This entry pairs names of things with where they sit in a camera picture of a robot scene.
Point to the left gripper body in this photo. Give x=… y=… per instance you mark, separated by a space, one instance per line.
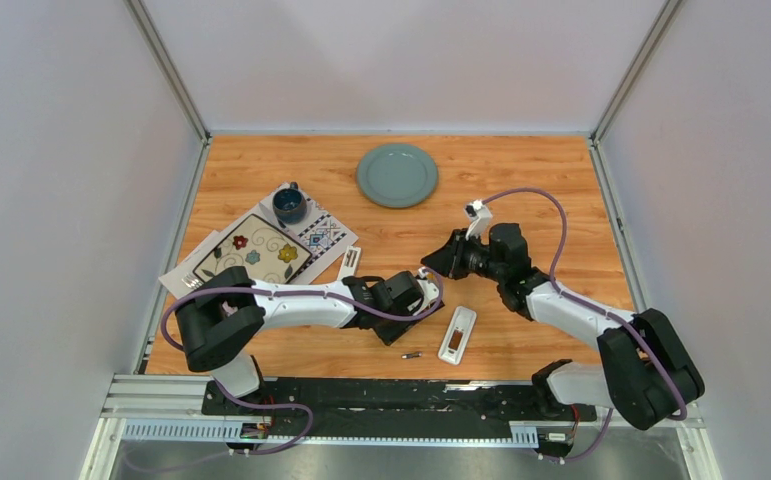
x=391 y=329

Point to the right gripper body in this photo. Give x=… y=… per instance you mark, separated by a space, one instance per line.
x=471 y=258

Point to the white remote with batteries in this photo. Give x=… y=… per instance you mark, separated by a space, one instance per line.
x=457 y=335

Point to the white remote with QR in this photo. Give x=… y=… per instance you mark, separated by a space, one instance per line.
x=350 y=262

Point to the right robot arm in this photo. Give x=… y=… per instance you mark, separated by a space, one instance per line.
x=645 y=372

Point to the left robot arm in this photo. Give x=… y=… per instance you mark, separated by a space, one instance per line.
x=217 y=320

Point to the grey-green round plate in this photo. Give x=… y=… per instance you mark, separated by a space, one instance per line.
x=397 y=175

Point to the floral square plate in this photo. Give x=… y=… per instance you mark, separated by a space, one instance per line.
x=267 y=253

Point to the patterned paper placemat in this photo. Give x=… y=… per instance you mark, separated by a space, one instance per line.
x=321 y=232

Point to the dark blue cup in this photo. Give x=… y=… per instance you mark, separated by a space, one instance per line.
x=289 y=204

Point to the metal fork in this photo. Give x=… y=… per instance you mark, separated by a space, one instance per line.
x=191 y=281

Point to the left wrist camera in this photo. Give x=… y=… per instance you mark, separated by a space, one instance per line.
x=431 y=292

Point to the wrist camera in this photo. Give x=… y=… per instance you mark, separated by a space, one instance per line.
x=431 y=292
x=479 y=216

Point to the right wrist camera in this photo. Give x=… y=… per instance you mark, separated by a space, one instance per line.
x=479 y=216

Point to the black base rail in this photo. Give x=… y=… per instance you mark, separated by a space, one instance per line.
x=416 y=409

